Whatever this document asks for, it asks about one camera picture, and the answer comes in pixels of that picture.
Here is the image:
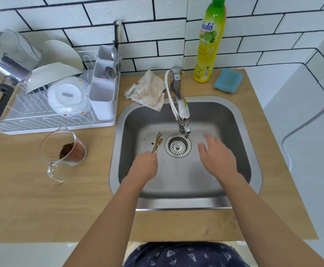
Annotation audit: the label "person's left hand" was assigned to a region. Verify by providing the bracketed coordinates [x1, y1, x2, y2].
[127, 151, 158, 184]

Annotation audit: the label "person's right hand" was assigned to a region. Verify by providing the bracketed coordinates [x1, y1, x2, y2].
[197, 133, 239, 182]

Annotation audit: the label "long silver spoon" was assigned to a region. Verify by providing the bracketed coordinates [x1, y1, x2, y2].
[151, 131, 162, 154]

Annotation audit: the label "person's right forearm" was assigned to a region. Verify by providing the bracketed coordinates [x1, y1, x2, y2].
[222, 172, 324, 267]

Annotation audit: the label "person's left forearm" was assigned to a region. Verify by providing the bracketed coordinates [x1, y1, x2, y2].
[63, 175, 151, 267]

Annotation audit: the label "beige rag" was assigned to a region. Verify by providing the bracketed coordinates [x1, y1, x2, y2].
[124, 70, 167, 112]

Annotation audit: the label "white dish rack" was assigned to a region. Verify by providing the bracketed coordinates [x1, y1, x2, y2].
[0, 50, 121, 135]

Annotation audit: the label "yellow dish soap bottle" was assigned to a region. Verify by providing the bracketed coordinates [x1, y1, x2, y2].
[193, 0, 227, 83]

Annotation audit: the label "steel sink drain strainer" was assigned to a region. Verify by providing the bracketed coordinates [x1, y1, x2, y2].
[165, 133, 192, 158]

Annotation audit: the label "stainless steel sink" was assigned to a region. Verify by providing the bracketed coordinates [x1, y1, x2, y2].
[109, 96, 262, 212]

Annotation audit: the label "white cutlery holder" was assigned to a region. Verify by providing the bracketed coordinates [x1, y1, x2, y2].
[88, 45, 120, 122]

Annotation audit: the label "brown coffee grounds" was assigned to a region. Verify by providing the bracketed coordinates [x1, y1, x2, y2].
[59, 142, 85, 163]

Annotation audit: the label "blue sponge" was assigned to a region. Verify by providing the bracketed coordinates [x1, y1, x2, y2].
[214, 69, 244, 94]

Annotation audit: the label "chrome faucet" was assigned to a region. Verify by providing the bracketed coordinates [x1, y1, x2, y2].
[169, 66, 192, 139]

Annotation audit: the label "clear measuring jug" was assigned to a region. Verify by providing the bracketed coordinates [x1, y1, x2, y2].
[39, 126, 87, 183]

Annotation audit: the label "navy patterned shorts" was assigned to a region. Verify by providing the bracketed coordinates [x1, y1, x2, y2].
[123, 241, 251, 267]

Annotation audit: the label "white floral print bowl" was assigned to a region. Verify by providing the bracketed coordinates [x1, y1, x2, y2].
[47, 77, 90, 114]

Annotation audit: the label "steel ladle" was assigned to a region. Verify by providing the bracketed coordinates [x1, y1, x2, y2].
[103, 66, 116, 80]

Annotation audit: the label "white plate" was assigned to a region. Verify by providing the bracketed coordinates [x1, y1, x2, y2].
[41, 39, 84, 71]

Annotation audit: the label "grey wall cable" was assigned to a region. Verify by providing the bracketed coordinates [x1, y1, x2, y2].
[281, 94, 324, 171]

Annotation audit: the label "white faucet hose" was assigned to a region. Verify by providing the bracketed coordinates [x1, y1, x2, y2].
[165, 70, 179, 121]

